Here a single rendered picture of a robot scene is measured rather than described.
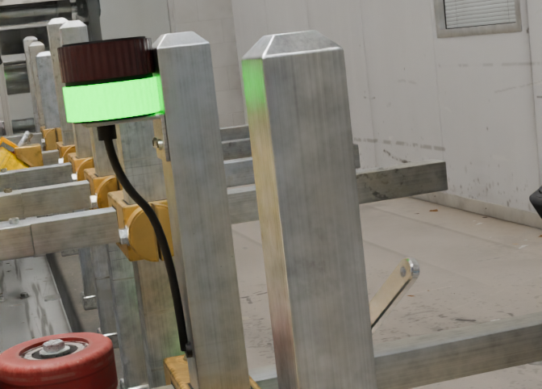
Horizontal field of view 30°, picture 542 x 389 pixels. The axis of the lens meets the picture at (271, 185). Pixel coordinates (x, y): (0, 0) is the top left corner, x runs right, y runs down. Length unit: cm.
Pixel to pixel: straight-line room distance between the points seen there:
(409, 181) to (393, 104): 563
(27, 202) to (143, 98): 57
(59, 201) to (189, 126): 56
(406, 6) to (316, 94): 595
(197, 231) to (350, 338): 25
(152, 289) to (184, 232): 27
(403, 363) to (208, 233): 20
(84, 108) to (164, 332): 34
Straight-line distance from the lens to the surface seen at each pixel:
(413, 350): 78
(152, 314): 93
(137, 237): 88
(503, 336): 81
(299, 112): 41
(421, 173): 103
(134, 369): 120
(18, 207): 119
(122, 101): 63
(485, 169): 573
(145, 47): 65
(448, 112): 601
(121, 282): 117
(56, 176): 144
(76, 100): 64
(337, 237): 42
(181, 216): 66
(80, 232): 95
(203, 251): 67
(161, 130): 65
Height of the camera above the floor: 110
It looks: 8 degrees down
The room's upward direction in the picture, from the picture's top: 6 degrees counter-clockwise
